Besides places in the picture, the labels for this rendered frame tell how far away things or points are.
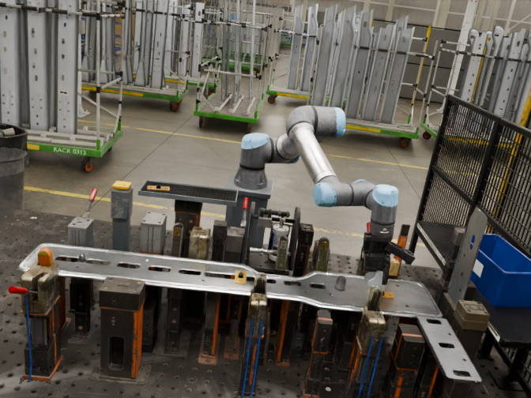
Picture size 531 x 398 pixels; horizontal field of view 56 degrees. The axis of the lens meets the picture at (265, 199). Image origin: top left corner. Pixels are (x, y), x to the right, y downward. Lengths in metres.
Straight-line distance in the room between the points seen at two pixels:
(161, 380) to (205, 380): 0.14
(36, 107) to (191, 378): 4.69
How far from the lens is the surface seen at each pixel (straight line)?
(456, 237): 1.92
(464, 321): 1.70
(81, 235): 1.88
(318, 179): 1.60
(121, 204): 1.99
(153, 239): 1.81
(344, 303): 1.66
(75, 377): 1.77
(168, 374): 1.76
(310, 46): 11.21
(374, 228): 1.57
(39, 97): 6.01
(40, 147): 5.68
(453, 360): 1.56
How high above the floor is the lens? 1.85
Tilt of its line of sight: 21 degrees down
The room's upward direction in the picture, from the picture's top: 7 degrees clockwise
